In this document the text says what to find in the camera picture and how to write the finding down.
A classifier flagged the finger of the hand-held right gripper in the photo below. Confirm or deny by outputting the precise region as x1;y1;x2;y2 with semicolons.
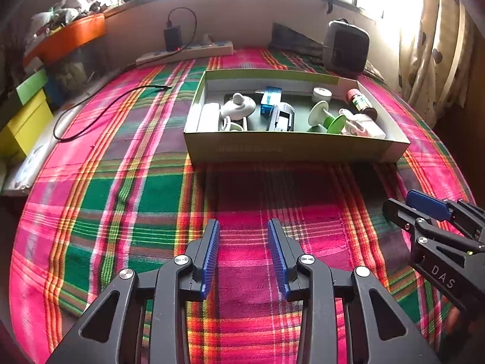
383;198;485;254
406;190;485;241

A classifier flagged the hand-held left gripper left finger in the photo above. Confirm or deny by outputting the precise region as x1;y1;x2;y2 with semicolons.
47;220;220;364

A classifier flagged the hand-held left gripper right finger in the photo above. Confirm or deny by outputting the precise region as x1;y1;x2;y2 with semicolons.
268;219;440;364

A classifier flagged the white charger plug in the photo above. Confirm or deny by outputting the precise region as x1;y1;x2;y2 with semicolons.
356;116;386;139

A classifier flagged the pink plastic clip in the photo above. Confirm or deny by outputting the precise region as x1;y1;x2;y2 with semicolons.
340;109;364;135

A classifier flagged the green cardboard box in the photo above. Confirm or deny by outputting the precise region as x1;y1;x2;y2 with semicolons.
184;69;410;164

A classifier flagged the brown bottle with red cap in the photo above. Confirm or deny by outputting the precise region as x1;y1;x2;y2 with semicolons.
346;88;376;119

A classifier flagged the green and white spool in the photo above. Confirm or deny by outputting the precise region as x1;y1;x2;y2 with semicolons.
308;100;343;134

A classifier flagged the pink and white cable winder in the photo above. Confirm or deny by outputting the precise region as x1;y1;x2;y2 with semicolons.
222;117;249;131

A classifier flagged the black battery holder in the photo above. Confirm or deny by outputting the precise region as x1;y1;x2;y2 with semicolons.
268;103;295;131

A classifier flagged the white panda-face gadget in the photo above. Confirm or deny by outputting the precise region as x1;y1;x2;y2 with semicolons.
221;93;255;119

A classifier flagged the blue small packet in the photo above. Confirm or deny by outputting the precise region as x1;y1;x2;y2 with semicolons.
261;86;283;116

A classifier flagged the person's right hand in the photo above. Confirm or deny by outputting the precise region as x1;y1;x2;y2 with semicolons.
444;305;471;335

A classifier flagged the plaid blanket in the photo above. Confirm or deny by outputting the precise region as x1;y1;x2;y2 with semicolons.
9;47;476;353

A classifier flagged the heart-print curtain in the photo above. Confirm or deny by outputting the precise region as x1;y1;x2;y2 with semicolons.
400;0;474;122

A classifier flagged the grey fan heater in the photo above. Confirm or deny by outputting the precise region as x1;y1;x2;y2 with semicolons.
322;19;370;76

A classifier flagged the white plastic envelope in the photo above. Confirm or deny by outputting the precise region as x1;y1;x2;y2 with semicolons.
2;106;82;196

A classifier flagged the white power strip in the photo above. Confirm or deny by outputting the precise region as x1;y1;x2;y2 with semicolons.
135;40;233;69

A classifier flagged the black charger adapter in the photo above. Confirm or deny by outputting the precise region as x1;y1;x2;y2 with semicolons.
164;27;182;51

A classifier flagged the yellow box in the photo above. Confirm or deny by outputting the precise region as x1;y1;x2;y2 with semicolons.
0;91;54;165

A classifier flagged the clear plastic container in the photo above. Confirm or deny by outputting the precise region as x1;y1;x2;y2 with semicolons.
45;45;109;107

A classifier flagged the orange storage bin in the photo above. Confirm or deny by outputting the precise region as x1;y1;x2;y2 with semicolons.
23;13;106;65

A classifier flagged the pile of clutter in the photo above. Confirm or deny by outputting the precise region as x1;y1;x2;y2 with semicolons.
30;0;125;35

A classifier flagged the black usb cable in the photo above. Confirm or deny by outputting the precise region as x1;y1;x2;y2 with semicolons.
53;85;172;142

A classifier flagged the black charger cable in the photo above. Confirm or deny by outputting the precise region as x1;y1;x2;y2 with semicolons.
168;8;198;52

